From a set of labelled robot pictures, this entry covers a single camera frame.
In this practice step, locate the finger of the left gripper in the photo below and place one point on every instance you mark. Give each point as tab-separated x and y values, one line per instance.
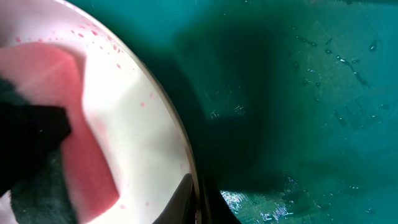
29	133

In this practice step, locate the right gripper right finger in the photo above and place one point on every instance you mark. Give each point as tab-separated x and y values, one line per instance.
214	209

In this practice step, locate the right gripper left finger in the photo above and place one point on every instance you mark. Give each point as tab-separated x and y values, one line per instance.
181	207

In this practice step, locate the dark green sponge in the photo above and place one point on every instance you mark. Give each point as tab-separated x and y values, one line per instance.
46	74

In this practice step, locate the white plate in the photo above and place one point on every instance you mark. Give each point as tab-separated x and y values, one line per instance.
129	114

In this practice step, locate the teal plastic serving tray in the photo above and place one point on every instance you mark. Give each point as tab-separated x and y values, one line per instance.
290	106

